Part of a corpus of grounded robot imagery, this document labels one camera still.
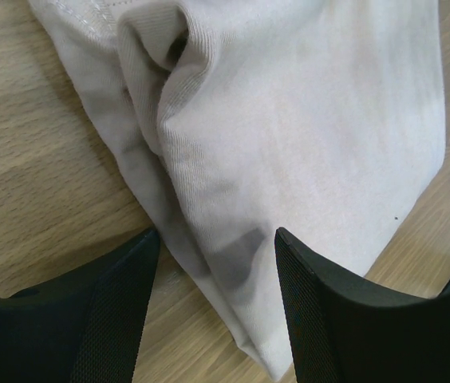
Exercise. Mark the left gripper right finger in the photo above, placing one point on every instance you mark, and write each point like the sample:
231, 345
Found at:
344, 328

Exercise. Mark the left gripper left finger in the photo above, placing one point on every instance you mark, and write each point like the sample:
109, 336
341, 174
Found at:
84, 325

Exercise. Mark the beige t shirt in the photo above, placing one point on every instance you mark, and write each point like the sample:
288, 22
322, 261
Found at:
230, 119

